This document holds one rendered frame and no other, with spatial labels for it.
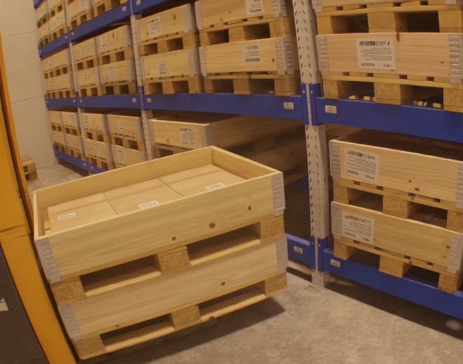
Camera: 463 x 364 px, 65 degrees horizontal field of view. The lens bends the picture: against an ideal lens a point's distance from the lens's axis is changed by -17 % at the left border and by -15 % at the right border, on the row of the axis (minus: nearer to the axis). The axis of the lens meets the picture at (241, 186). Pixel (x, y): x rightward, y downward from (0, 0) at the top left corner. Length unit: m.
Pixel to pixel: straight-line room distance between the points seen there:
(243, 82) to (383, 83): 0.99
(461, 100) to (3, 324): 2.24
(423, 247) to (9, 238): 1.92
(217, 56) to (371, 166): 1.27
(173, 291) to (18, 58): 6.17
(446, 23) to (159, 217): 1.50
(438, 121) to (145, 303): 1.58
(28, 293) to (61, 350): 0.36
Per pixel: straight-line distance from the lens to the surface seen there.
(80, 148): 5.78
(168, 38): 3.24
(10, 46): 7.60
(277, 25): 2.35
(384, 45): 1.94
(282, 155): 3.54
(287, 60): 2.33
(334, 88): 2.13
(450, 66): 1.80
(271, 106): 2.46
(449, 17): 1.81
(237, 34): 2.60
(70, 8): 5.41
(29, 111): 7.60
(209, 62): 2.85
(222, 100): 2.79
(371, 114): 2.03
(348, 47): 2.05
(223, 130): 3.06
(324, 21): 2.14
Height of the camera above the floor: 1.48
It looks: 19 degrees down
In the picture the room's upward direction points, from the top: 6 degrees counter-clockwise
